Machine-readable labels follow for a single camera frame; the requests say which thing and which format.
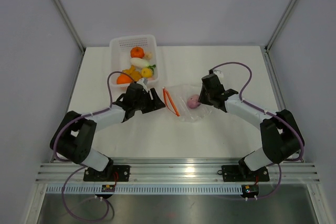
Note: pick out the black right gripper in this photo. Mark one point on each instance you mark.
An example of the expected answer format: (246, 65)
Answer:
(202, 98)

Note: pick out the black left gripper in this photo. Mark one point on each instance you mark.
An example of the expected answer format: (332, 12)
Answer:
(154, 104)

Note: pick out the fake purple onion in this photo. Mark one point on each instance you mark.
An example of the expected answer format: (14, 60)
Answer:
(192, 101)

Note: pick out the clear zip top bag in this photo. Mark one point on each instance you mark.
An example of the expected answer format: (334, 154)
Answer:
(182, 101)

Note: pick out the fake yellow lemon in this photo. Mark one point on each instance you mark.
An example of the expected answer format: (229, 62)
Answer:
(146, 72)

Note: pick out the fake brown ginger root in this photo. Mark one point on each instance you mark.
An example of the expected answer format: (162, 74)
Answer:
(133, 73)

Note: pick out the fake orange fruit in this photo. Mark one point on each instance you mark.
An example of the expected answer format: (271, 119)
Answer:
(123, 79)

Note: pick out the fake white radish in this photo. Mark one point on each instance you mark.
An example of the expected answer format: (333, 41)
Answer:
(141, 63)

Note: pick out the fake white garlic bulb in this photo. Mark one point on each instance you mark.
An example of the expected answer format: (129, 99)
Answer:
(148, 56)

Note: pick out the fake orange pumpkin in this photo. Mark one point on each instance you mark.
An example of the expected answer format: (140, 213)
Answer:
(137, 52)

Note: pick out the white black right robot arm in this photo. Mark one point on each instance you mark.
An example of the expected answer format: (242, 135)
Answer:
(280, 136)

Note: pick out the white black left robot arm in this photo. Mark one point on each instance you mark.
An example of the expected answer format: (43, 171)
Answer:
(74, 136)

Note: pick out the white plastic perforated basket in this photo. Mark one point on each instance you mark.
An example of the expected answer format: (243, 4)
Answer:
(120, 56)

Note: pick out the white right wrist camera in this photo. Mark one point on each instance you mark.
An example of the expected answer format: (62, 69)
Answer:
(218, 73)

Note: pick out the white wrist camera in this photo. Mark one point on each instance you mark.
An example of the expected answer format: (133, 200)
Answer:
(218, 73)
(143, 82)

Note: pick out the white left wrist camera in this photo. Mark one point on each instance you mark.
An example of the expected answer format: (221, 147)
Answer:
(143, 82)

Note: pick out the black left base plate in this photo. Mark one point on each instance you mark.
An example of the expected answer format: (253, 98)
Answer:
(120, 173)

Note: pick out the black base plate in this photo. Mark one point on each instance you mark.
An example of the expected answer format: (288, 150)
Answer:
(232, 173)
(120, 173)

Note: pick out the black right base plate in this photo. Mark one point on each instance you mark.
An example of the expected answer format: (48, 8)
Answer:
(232, 173)

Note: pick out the aluminium mounting rail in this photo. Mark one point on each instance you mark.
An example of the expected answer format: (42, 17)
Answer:
(181, 171)

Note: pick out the white slotted cable duct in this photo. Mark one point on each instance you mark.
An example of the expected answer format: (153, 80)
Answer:
(128, 189)

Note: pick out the aluminium frame post left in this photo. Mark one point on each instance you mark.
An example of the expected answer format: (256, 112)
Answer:
(64, 16)

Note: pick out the aluminium frame post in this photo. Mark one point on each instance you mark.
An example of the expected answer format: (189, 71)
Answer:
(281, 24)
(64, 16)

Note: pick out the aluminium frame post right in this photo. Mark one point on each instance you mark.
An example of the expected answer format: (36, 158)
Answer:
(281, 24)

